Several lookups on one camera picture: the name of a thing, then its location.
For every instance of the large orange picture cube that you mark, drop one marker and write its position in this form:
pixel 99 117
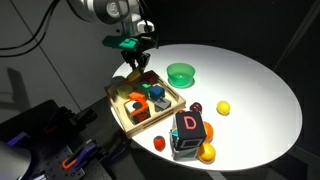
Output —
pixel 137 110

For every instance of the wooden tray box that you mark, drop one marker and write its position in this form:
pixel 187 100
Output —
pixel 117 104

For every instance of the black equipment base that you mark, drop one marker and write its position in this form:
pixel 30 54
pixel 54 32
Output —
pixel 36 142

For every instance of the orange clip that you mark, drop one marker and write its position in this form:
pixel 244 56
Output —
pixel 68 163

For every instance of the grey cube under stack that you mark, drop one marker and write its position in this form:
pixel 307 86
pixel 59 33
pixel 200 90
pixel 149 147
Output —
pixel 184 152

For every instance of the black letter D cube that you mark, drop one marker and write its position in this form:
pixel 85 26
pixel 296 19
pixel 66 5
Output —
pixel 190 130

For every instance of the magenta cube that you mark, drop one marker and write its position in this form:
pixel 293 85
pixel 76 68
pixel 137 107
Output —
pixel 151 79

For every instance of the yellow round fruit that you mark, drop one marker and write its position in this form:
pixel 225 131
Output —
pixel 206 153

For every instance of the yellow lemon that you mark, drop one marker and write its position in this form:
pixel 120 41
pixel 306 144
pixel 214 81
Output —
pixel 223 108

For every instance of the yellow toy banana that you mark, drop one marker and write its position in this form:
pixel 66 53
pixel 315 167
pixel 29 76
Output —
pixel 133 75

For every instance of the light green cube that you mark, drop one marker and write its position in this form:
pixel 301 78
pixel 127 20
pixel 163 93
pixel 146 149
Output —
pixel 123 91

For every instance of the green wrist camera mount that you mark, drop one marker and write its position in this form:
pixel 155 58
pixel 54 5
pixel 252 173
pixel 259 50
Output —
pixel 120 42

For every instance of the orange fruit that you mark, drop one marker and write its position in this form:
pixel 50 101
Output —
pixel 209 132

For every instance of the green plastic bowl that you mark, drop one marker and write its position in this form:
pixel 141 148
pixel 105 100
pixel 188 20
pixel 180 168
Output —
pixel 180 75

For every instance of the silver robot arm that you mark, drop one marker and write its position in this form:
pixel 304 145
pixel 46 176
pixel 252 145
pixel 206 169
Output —
pixel 132 30

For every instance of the blue cube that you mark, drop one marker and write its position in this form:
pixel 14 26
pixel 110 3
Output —
pixel 156 92

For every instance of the red strawberry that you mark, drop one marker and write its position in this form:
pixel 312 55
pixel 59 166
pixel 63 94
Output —
pixel 159 143

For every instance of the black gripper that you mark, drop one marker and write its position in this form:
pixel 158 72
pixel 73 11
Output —
pixel 139 57

